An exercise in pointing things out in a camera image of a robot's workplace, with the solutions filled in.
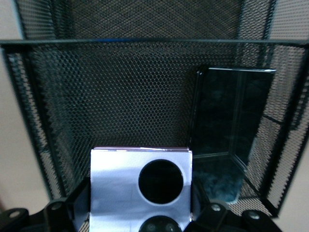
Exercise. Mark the black slab smartphone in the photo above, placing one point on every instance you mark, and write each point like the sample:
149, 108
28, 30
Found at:
217, 108

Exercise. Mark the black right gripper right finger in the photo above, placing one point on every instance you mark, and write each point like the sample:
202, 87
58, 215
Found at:
212, 217

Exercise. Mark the lavender flip phone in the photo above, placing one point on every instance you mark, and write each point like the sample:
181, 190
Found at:
113, 181

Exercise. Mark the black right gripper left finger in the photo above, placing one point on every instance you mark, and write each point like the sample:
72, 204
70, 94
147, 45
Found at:
77, 200

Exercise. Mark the black two-tier mesh tray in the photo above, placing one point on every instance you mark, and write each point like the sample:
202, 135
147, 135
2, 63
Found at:
120, 96

